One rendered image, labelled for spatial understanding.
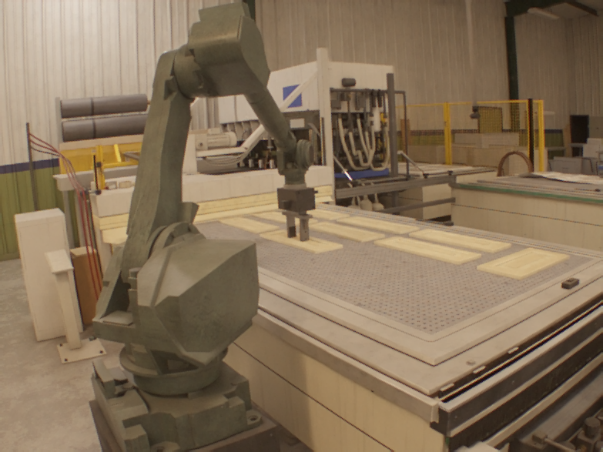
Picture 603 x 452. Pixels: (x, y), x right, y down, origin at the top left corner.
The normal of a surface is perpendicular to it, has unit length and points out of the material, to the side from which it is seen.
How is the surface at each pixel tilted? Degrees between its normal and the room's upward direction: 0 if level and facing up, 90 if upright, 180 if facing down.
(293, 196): 90
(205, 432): 90
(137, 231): 51
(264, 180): 90
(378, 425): 90
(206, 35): 69
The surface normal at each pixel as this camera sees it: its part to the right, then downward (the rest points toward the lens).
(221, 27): -0.31, -0.15
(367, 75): 0.56, 0.14
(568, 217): -0.83, 0.15
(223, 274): 0.82, 0.07
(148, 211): -0.28, -0.46
